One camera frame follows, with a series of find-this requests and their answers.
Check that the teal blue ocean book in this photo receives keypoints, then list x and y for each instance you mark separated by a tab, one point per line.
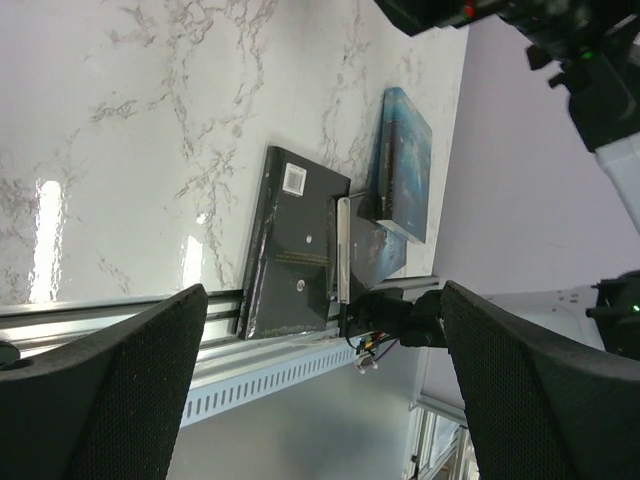
397	193

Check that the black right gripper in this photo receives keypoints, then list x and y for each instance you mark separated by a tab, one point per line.
413	17

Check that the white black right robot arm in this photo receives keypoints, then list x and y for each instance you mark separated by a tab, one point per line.
594	43

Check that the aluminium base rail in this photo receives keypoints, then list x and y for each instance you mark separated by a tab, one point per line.
154	353

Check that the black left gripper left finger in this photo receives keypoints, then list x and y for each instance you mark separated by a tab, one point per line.
106	406

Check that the black book with gold lines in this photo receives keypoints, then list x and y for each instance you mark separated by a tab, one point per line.
291	263

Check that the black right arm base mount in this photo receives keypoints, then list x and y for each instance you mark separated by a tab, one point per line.
412	323

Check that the dark night scene book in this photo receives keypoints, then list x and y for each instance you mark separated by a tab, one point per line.
367	252

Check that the white slotted cable duct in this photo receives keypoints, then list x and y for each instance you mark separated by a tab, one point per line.
217	393

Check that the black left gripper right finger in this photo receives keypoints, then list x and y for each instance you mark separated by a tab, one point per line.
539	405

